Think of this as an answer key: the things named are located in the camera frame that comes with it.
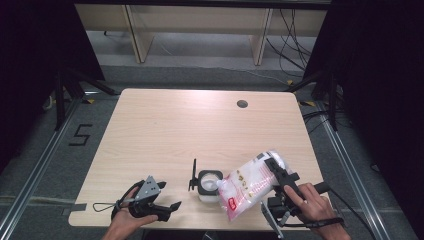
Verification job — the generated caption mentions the black wrist strap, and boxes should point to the black wrist strap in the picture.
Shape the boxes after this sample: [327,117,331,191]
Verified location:
[111,179,146,219]
[283,217,345,230]

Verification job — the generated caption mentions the grey tape strip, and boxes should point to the grey tape strip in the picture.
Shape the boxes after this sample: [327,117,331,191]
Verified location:
[63,203,88,216]

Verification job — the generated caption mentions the black tripod stand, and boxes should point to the black tripod stand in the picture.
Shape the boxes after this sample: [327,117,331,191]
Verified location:
[284,69,339,131]
[54,66,119,131]

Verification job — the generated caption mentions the white cable coil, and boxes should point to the white cable coil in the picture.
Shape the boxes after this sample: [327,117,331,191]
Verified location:
[42,94,55,111]

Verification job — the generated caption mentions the thin grey cord loop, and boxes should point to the thin grey cord loop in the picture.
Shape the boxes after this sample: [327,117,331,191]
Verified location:
[92,201,119,213]

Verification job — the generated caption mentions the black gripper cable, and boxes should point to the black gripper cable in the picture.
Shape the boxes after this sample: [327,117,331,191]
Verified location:
[328,189,378,240]

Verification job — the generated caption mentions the red and white sugar pouch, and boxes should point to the red and white sugar pouch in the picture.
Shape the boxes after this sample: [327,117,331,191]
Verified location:
[216,150,291,222]

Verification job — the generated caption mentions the aluminium floor rail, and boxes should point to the aluminium floor rail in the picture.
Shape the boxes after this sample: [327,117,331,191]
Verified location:
[0,98,83,240]
[316,101,393,240]

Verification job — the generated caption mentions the glass jar with black lid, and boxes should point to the glass jar with black lid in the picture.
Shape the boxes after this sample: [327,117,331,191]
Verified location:
[187,158,224,203]

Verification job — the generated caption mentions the person's left hand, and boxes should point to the person's left hand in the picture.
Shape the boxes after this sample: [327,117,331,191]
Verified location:
[111,186,159,236]

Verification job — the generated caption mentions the person's right hand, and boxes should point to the person's right hand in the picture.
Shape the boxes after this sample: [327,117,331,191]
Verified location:
[283,182,343,233]

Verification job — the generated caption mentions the black curtain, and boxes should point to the black curtain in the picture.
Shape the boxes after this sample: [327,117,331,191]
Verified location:
[303,0,424,234]
[0,0,106,174]

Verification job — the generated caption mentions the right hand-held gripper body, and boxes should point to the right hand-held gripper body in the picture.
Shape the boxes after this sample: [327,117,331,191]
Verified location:
[260,182,331,239]

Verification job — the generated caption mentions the light wooden shelf unit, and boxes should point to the light wooden shelf unit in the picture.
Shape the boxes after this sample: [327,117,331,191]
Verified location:
[74,3,329,66]

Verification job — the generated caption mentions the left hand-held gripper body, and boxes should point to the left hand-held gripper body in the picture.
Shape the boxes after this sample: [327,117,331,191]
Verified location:
[128,175,172,223]

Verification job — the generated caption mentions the black floor cables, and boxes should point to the black floor cables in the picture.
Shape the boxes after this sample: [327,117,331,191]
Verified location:
[301,109,353,134]

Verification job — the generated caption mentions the bundle of black cables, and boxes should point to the bundle of black cables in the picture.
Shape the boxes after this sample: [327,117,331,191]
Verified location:
[266,9,316,79]

